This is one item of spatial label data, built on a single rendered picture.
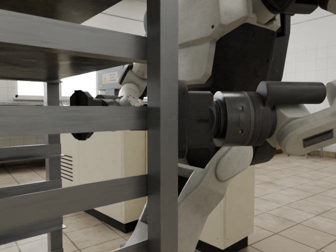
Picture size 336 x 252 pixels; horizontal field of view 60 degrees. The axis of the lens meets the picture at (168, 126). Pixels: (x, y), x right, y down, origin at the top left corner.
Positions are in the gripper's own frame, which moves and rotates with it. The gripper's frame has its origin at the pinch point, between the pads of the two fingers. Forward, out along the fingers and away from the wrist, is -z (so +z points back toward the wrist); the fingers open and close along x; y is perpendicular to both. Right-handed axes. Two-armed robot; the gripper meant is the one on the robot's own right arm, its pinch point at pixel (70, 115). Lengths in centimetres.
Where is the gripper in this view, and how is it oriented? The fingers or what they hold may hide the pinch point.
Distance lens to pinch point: 73.4
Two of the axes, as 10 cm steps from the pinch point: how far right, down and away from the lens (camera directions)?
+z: 3.6, -0.6, 9.3
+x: 0.0, -10.0, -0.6
